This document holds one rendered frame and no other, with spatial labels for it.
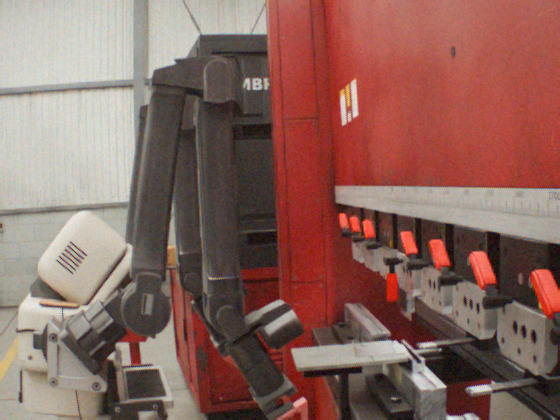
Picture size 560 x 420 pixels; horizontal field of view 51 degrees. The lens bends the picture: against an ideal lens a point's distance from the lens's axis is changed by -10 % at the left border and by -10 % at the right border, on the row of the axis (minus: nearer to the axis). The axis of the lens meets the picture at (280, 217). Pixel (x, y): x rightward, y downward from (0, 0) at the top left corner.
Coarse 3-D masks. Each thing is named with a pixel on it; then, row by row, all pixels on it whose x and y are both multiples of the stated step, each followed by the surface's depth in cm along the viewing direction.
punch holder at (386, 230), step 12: (384, 216) 155; (396, 216) 148; (384, 228) 156; (396, 228) 148; (384, 240) 157; (396, 240) 148; (384, 252) 156; (396, 252) 148; (384, 264) 156; (384, 276) 157
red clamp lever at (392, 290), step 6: (390, 258) 137; (396, 258) 137; (390, 264) 137; (396, 264) 137; (390, 270) 137; (390, 276) 137; (396, 276) 137; (390, 282) 137; (396, 282) 137; (390, 288) 137; (396, 288) 137; (390, 294) 137; (396, 294) 137; (390, 300) 137
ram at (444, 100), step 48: (336, 0) 203; (384, 0) 138; (432, 0) 104; (480, 0) 82; (528, 0) 67; (336, 48) 212; (384, 48) 143; (432, 48) 107; (480, 48) 85; (528, 48) 69; (336, 96) 220; (384, 96) 147; (432, 96) 110; (480, 96) 87; (528, 96) 71; (336, 144) 227; (384, 144) 151; (432, 144) 112; (480, 144) 88; (528, 144) 72
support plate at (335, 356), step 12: (300, 348) 161; (312, 348) 161; (324, 348) 160; (336, 348) 159; (348, 348) 158; (300, 360) 150; (312, 360) 149; (324, 360) 149; (336, 360) 148; (348, 360) 147; (360, 360) 146; (372, 360) 146; (384, 360) 145; (396, 360) 145
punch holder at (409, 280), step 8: (400, 216) 139; (408, 216) 133; (400, 224) 139; (408, 224) 133; (416, 224) 128; (400, 232) 140; (416, 232) 128; (400, 240) 140; (416, 240) 128; (400, 248) 140; (416, 248) 128; (400, 256) 140; (416, 256) 128; (400, 264) 140; (400, 272) 140; (408, 272) 133; (416, 272) 128; (400, 280) 140; (408, 280) 133; (416, 280) 128; (408, 288) 133; (416, 288) 129
